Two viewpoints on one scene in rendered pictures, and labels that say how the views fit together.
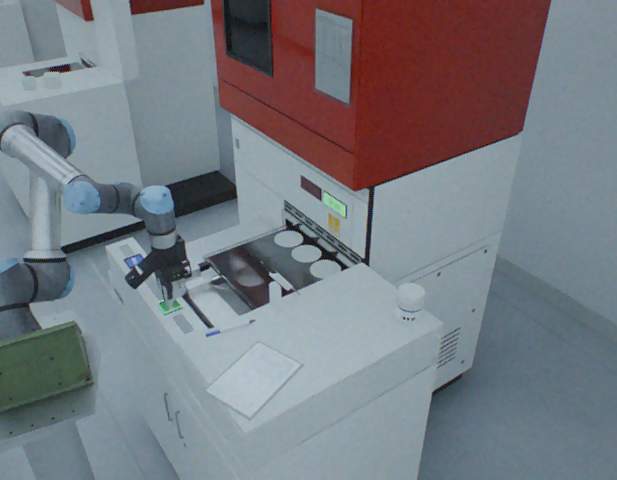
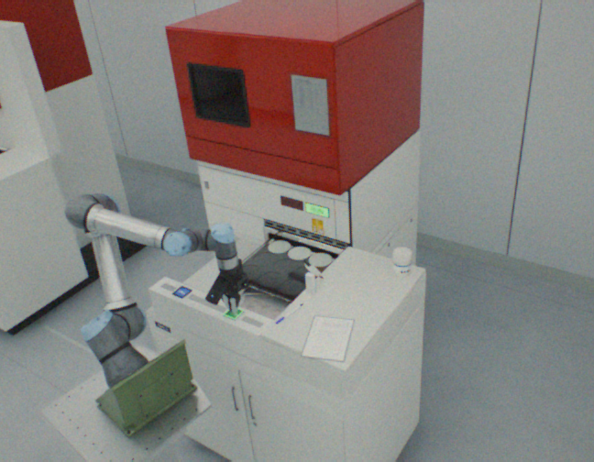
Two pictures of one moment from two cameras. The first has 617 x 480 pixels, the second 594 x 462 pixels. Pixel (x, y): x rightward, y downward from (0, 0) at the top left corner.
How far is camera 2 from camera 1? 0.84 m
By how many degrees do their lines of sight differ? 15
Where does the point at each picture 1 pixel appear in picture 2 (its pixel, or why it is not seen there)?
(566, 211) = (441, 180)
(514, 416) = (456, 338)
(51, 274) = (134, 316)
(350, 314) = (363, 280)
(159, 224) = (229, 250)
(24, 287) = (124, 330)
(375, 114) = (346, 138)
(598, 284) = (477, 227)
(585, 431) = (505, 333)
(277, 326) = (320, 302)
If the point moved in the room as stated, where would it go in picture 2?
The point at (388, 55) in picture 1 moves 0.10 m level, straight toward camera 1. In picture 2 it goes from (349, 97) to (357, 105)
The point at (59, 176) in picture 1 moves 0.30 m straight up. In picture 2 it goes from (152, 234) to (131, 147)
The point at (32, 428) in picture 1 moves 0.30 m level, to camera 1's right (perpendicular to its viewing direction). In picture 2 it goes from (174, 430) to (262, 400)
